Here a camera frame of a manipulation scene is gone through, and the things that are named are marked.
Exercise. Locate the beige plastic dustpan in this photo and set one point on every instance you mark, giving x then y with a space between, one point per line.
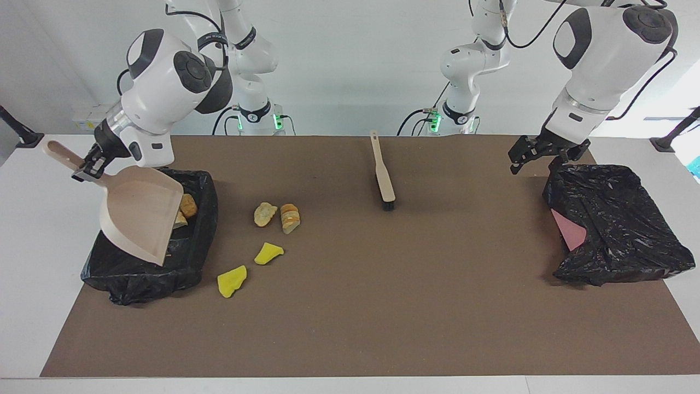
139 213

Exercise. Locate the crumpled black trash bag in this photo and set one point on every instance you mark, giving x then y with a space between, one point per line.
618 219

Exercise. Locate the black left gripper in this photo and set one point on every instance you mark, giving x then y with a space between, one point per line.
558 148

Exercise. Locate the brown table mat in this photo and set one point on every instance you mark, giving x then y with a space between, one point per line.
350 328

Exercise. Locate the white power box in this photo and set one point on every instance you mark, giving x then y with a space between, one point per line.
90 115

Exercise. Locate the toy croissant pastry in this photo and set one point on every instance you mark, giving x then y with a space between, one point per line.
179 220
290 218

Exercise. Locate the brown toy bread roll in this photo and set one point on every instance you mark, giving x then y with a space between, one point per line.
188 205

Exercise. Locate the pink plastic bin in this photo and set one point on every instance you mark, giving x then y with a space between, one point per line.
570 232

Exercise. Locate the yellow sponge chunk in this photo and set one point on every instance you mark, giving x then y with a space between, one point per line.
232 280
268 253

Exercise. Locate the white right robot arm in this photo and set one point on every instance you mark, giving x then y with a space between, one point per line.
164 82

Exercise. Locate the black bag lined open bin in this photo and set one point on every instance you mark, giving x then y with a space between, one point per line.
136 279

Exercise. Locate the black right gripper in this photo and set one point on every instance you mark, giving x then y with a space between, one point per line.
112 145

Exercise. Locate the pale toy pastry piece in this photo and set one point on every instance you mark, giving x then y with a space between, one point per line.
265 214

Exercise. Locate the beige brush with black bristles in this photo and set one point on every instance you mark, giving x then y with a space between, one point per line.
383 175

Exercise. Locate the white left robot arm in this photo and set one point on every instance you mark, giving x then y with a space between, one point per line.
601 60

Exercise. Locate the cyan object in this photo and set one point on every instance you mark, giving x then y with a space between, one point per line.
696 167

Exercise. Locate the black camera stand base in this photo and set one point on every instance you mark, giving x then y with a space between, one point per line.
675 134
19 131

